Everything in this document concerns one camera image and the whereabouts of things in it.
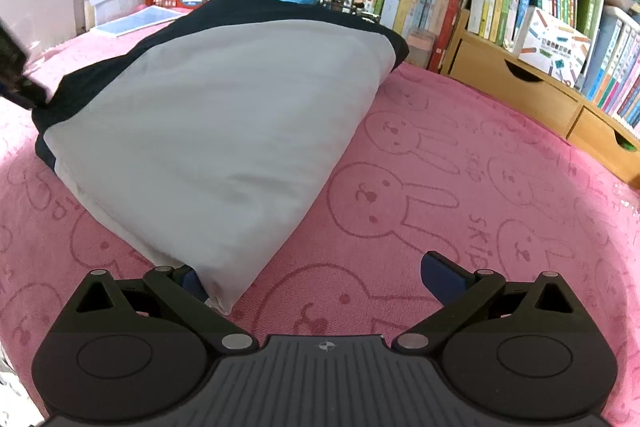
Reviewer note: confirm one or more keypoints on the pink rabbit-print towel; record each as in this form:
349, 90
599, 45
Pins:
450, 157

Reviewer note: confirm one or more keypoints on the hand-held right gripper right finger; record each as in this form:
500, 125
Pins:
440, 279

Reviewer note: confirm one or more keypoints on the light blue sheet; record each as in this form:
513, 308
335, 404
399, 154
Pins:
135, 21

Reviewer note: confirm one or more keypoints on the small bicycle model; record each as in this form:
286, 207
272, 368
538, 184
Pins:
345, 2

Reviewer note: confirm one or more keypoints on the dark navy jacket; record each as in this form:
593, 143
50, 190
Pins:
200, 132

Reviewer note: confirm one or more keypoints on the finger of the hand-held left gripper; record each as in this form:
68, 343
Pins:
15, 67

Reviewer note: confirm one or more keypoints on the wooden drawer organizer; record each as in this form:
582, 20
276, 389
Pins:
525, 92

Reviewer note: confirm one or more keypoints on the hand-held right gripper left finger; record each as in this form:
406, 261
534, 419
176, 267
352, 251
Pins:
192, 284

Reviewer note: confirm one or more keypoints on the white box with pencil print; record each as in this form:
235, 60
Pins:
550, 42

